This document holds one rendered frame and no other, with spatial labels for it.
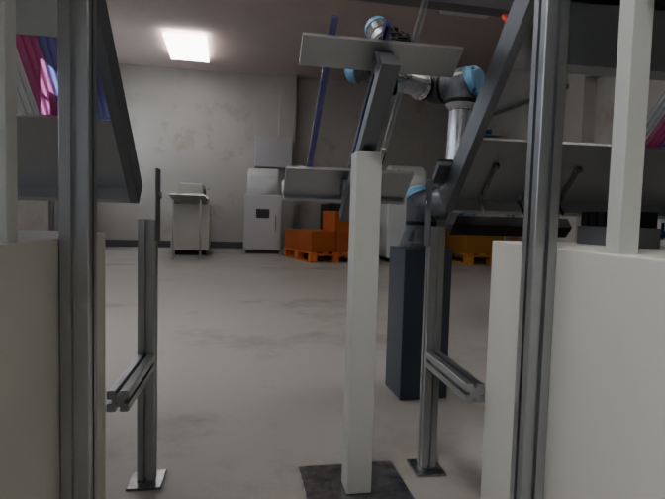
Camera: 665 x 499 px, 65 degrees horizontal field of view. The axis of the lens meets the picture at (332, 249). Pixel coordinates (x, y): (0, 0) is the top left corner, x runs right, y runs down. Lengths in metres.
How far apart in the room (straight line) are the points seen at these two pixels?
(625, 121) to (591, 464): 0.48
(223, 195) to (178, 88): 2.05
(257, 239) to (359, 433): 7.51
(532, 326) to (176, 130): 9.46
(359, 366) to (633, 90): 0.78
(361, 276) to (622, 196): 0.60
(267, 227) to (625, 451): 8.08
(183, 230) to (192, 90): 3.03
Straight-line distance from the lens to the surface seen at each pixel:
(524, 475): 0.99
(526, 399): 0.94
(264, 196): 8.69
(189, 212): 8.21
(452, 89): 1.95
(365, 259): 1.20
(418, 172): 7.94
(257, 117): 10.14
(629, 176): 0.82
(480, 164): 1.35
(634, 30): 0.85
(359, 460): 1.33
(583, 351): 0.87
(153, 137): 10.14
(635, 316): 0.78
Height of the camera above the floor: 0.66
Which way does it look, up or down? 4 degrees down
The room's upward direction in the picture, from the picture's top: 2 degrees clockwise
